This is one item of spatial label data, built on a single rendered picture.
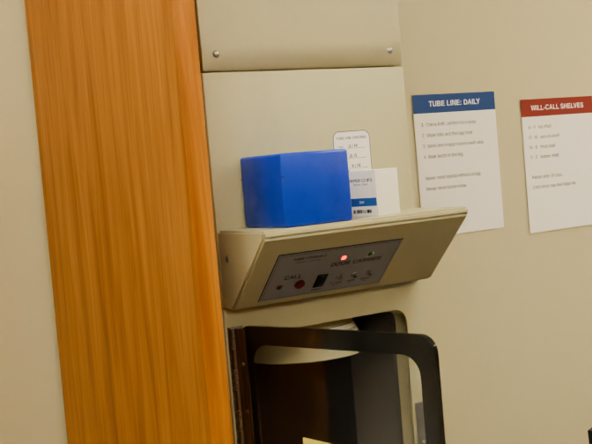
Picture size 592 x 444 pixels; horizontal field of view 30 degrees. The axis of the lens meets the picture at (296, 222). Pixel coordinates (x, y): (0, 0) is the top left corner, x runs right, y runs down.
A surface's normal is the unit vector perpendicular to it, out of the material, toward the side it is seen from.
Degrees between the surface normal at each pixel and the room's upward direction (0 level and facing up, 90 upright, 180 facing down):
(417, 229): 135
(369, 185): 90
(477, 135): 90
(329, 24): 90
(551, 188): 90
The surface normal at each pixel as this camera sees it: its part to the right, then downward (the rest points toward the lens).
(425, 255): 0.44, 0.70
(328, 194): 0.54, 0.00
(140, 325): -0.84, 0.10
